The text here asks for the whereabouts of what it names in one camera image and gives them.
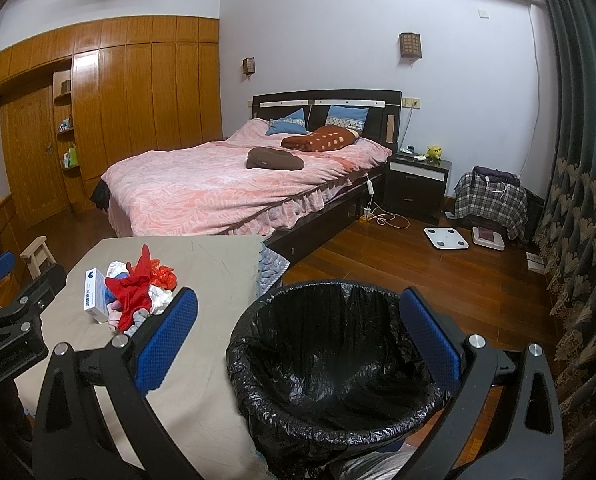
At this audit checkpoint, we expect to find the small white wooden stool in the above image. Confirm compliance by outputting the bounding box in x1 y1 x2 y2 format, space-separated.
20 235 56 280

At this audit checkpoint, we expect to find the wooden side desk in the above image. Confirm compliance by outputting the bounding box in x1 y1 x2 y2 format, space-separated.
0 195 26 308

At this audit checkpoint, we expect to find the black bag lined trash bin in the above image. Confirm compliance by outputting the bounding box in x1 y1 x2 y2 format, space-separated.
225 280 450 479

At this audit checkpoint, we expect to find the brown dotted cushion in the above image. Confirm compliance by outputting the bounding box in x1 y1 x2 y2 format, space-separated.
281 126 361 152

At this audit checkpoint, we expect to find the black white nightstand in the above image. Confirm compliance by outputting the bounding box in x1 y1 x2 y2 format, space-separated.
384 154 452 226

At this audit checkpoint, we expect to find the white charger cable on floor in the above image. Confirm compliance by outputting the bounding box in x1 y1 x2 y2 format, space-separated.
358 169 412 231

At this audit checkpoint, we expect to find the wall power socket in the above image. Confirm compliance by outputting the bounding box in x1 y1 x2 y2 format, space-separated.
401 96 420 110

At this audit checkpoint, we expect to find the dark brown flat cushion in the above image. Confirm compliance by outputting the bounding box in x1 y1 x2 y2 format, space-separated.
246 146 304 171

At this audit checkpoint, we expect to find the right wooden wall lamp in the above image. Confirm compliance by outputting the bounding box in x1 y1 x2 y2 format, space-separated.
399 32 423 62

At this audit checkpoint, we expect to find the wooden wall lamp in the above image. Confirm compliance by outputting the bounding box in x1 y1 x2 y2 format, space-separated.
242 58 256 77
399 32 423 62

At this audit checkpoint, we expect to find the plaid cloth covered chair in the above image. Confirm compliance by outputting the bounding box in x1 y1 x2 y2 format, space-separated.
454 166 528 240

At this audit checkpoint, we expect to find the pink quilted bed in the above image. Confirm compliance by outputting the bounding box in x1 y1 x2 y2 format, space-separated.
100 118 391 237

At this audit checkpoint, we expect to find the red cloth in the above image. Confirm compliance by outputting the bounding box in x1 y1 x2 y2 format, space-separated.
117 245 152 330

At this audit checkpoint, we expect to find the white cloth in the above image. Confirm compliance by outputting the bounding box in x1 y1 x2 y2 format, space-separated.
105 261 173 315

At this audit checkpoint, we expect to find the blue white cardboard box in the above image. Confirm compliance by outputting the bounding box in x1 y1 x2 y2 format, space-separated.
83 268 108 323

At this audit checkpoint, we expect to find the left blue pillow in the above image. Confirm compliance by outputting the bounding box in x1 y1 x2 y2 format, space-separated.
266 108 307 136

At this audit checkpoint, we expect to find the right blue pillow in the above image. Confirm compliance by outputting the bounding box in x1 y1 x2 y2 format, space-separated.
325 105 368 134

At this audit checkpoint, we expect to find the blue pillow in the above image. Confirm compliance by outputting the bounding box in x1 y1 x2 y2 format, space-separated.
266 108 307 136
325 105 368 134

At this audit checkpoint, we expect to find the white bathroom scale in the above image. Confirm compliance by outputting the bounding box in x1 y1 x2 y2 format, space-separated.
424 226 469 250

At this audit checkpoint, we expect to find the blue plastic bag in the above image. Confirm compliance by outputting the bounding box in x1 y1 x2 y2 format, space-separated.
105 272 129 310

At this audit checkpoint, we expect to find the black bed headboard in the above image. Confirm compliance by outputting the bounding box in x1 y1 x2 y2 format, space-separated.
251 89 402 151

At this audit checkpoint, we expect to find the red plastic bag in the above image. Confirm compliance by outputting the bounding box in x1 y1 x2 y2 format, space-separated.
149 259 178 292

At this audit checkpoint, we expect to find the grey sock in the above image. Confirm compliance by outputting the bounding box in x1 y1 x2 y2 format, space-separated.
107 309 150 337

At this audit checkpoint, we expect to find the left wooden wall lamp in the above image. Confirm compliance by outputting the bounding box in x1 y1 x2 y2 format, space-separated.
242 58 256 77

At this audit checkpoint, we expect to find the wooden wardrobe wall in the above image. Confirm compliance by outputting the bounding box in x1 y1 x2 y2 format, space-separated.
0 15 222 226

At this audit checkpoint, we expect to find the dark green patterned curtain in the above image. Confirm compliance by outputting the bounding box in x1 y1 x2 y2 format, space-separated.
536 0 596 479

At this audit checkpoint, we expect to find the yellow plush toy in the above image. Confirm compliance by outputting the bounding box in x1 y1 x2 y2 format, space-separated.
426 145 442 160

